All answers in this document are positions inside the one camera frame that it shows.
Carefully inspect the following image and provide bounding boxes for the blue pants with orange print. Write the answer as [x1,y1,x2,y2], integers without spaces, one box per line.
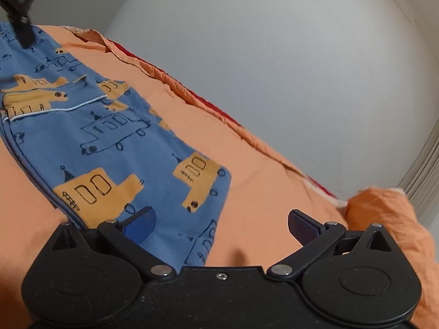
[0,22,232,268]

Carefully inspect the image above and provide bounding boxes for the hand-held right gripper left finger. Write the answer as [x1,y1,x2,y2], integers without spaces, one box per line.
[51,206,177,281]

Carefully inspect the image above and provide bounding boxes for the grey door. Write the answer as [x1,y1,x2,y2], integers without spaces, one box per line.
[29,0,146,38]

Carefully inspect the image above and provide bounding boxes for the pale curtain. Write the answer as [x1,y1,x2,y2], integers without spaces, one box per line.
[399,134,439,228]

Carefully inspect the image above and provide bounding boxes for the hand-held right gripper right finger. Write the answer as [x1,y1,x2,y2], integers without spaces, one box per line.
[267,209,395,280]

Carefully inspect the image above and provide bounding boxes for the orange bed sheet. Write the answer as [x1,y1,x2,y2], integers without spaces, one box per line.
[0,24,439,329]

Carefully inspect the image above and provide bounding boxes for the orange pillow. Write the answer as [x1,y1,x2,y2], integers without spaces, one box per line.
[346,186,439,329]

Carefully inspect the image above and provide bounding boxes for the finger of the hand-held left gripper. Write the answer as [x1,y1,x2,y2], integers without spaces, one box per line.
[7,4,35,49]

